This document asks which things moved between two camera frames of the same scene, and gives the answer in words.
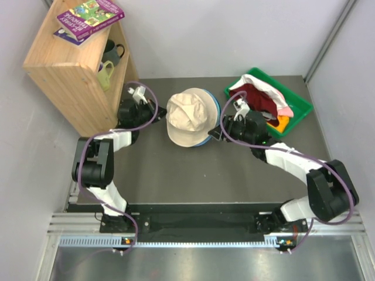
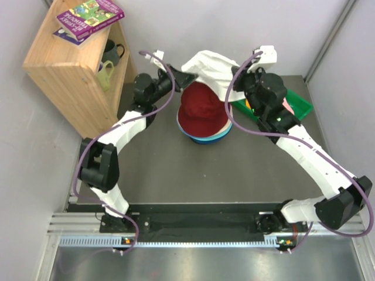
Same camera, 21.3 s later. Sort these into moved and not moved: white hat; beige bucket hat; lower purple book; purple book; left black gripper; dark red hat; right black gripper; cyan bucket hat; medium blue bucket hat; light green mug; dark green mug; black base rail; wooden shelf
Moved: white hat; beige bucket hat; right black gripper; medium blue bucket hat; cyan bucket hat; dark red hat; left black gripper
Not moved: dark green mug; purple book; light green mug; black base rail; wooden shelf; lower purple book
